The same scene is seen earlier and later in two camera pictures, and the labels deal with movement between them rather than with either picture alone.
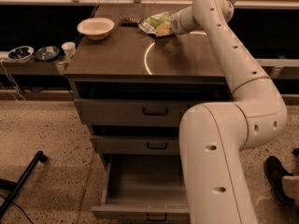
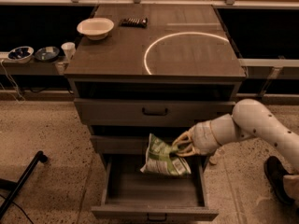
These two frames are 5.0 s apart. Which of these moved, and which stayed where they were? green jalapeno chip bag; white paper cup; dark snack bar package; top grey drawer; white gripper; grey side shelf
Moved: green jalapeno chip bag; white gripper
Stayed: grey side shelf; white paper cup; top grey drawer; dark snack bar package
